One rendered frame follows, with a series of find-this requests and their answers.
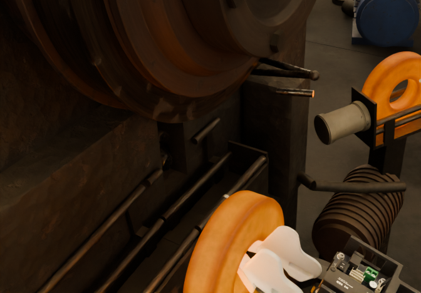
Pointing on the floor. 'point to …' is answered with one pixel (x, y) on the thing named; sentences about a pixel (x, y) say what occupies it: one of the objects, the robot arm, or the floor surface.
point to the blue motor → (385, 12)
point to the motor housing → (357, 216)
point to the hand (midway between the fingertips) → (237, 253)
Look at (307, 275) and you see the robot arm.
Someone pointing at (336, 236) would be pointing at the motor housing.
